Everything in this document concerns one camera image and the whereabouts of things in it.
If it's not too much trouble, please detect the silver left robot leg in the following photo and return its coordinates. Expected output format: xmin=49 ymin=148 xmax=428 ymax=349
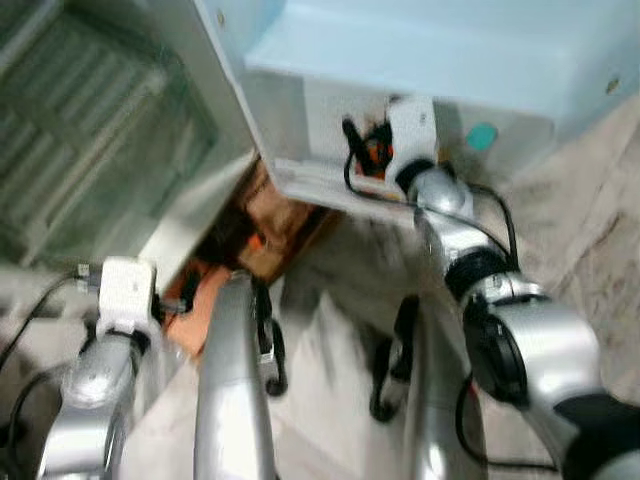
xmin=193 ymin=268 xmax=289 ymax=480

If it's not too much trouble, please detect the brown cardboard box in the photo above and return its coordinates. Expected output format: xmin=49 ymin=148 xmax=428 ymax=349
xmin=158 ymin=160 xmax=348 ymax=358

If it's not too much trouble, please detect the teal round sticker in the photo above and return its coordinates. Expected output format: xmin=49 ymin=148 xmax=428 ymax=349
xmin=464 ymin=121 xmax=499 ymax=154

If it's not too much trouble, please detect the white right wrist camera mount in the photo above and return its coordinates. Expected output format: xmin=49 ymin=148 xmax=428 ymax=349
xmin=384 ymin=94 xmax=442 ymax=183

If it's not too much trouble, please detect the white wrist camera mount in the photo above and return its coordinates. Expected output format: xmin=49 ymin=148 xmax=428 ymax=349
xmin=384 ymin=94 xmax=442 ymax=183
xmin=96 ymin=256 xmax=159 ymax=337

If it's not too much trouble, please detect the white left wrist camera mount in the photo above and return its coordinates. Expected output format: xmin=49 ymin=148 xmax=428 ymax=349
xmin=96 ymin=256 xmax=159 ymax=337

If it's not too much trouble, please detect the long black left arm cable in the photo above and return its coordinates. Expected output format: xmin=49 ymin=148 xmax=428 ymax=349
xmin=0 ymin=274 xmax=93 ymax=373

